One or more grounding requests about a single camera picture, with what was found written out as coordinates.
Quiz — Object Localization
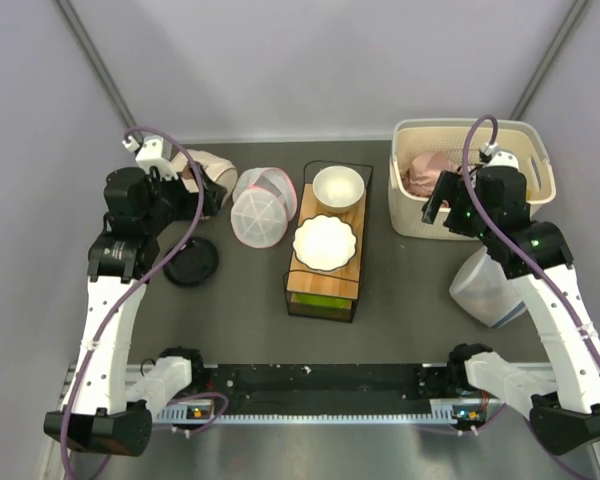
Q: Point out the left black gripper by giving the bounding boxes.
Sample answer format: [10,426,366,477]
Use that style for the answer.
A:
[141,162,225,234]

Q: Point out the white mesh laundry bag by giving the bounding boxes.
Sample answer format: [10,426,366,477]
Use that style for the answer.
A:
[449,247,527,328]

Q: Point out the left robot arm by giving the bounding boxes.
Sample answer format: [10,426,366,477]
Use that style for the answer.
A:
[43,167,208,457]

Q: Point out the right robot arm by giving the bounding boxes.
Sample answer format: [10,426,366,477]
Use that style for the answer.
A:
[422,166,600,456]

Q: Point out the cream plastic laundry basket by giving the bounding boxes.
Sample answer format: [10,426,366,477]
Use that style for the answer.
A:
[388,117,558,242]

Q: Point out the pink-trimmed mesh laundry bag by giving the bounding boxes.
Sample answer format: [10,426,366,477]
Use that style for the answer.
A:
[230,167,298,249]

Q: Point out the pink garment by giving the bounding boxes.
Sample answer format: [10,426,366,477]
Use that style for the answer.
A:
[402,151,457,198]

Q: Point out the beige bear cap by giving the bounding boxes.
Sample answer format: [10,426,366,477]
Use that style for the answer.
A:
[171,149,238,217]

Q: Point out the black round lid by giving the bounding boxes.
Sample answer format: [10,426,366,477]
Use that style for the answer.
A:
[163,237,219,287]

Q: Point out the white round bowl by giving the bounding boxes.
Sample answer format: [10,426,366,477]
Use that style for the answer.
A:
[312,165,366,213]

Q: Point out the white scalloped plate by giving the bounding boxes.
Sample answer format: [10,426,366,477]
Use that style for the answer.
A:
[292,214,358,273]

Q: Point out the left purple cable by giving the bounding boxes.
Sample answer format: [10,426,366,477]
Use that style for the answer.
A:
[59,126,230,480]

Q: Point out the purple cable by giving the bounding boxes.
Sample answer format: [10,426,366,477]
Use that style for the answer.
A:
[462,115,600,436]
[59,126,230,480]

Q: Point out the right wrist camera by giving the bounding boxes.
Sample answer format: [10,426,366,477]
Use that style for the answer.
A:
[479,142,519,170]

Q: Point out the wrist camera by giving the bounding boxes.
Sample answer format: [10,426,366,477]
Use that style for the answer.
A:
[122,135,178,181]
[479,142,519,170]

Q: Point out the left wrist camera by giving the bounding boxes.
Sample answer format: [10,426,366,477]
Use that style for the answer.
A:
[122,135,178,181]

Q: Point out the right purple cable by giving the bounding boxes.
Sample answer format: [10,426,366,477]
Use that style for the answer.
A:
[462,115,600,436]

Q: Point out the black wire wooden rack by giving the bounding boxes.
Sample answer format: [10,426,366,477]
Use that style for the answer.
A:
[283,161,373,323]

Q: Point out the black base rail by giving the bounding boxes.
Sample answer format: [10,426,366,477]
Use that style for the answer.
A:
[206,363,455,400]

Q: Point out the slotted cable duct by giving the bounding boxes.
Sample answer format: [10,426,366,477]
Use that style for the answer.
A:
[152,399,486,426]

